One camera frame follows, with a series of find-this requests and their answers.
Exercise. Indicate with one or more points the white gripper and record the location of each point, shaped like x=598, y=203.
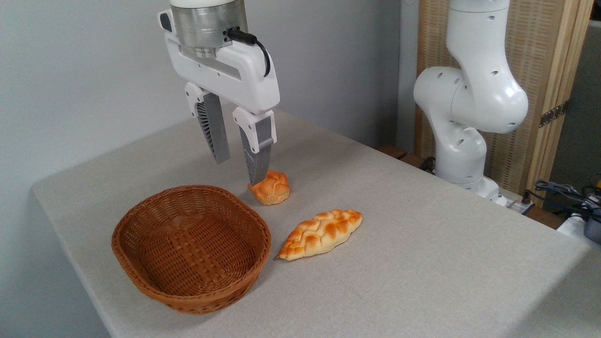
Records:
x=244, y=75

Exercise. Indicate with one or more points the round golden bread bun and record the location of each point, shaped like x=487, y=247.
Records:
x=276, y=190

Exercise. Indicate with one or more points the brown wicker basket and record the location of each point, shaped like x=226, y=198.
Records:
x=197, y=249

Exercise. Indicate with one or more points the long braided bread loaf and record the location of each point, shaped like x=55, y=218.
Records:
x=319, y=232

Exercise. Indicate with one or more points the brown wooden block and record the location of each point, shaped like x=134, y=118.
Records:
x=393, y=151

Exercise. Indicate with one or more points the grey tablecloth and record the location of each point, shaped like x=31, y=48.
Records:
x=399, y=234

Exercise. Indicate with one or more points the white power strip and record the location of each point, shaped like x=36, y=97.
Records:
x=516, y=205

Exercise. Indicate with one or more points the metal screen hinge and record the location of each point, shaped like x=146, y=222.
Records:
x=553, y=114

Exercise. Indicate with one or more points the wooden rattan folding screen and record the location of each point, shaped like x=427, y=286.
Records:
x=540, y=47

